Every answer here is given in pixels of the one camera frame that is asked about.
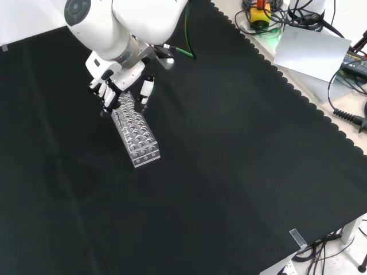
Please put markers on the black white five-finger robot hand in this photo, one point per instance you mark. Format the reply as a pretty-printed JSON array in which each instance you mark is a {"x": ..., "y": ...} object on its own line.
[{"x": 126, "y": 76}]

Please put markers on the clear glass test tube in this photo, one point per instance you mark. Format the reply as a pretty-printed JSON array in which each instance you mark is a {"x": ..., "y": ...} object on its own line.
[{"x": 117, "y": 117}]

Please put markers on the clear plastic test tube rack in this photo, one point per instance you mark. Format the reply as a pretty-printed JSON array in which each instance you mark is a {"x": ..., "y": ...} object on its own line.
[{"x": 140, "y": 137}]

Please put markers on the black bench cloth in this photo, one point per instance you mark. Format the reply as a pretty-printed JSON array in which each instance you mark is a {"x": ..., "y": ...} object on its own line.
[{"x": 206, "y": 149}]

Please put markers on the grey tape strip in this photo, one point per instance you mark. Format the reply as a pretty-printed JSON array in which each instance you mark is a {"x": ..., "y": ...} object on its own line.
[{"x": 4, "y": 47}]

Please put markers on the yellow emergency stop button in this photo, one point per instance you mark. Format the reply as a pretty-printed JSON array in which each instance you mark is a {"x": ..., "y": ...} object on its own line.
[{"x": 260, "y": 14}]

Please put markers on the pale grey board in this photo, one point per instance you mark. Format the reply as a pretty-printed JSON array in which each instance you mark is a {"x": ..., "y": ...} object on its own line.
[{"x": 312, "y": 51}]

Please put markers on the black power adapter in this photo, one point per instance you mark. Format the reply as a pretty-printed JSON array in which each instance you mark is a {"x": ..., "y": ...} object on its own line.
[{"x": 355, "y": 63}]

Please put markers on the clear tape strip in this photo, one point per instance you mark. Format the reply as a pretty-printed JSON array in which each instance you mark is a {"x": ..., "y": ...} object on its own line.
[{"x": 298, "y": 238}]

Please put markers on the black tripod leg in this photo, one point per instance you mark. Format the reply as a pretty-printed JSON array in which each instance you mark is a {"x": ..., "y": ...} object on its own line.
[{"x": 360, "y": 43}]

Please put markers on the black plug connector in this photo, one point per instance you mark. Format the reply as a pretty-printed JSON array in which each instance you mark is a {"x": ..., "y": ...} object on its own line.
[{"x": 363, "y": 120}]

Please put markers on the grey bench leg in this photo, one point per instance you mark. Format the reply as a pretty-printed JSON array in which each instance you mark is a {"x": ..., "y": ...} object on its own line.
[{"x": 350, "y": 232}]

